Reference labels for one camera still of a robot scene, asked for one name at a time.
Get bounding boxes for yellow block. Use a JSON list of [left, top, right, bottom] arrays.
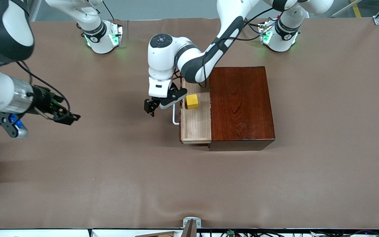
[[185, 94, 199, 110]]

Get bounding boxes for wooden drawer with white handle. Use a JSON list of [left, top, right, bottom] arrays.
[[172, 78, 213, 145]]

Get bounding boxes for brown table cover sheet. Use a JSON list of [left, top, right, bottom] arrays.
[[0, 17, 379, 230]]

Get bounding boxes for dark brown wooden cabinet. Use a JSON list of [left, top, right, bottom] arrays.
[[208, 66, 276, 151]]

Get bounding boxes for light wooden board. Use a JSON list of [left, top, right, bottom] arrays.
[[135, 231, 176, 237]]

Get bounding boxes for yellow floor tape strip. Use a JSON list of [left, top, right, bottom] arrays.
[[350, 0, 363, 18]]

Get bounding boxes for grey vertical frame post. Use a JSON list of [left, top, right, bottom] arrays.
[[28, 0, 42, 22]]

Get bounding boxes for black right base cable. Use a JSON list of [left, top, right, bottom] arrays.
[[102, 0, 116, 21]]

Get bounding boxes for black left base cables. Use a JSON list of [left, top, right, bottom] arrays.
[[242, 18, 263, 41]]

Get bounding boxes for grey metal mount bracket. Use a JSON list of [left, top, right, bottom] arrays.
[[180, 217, 202, 237]]

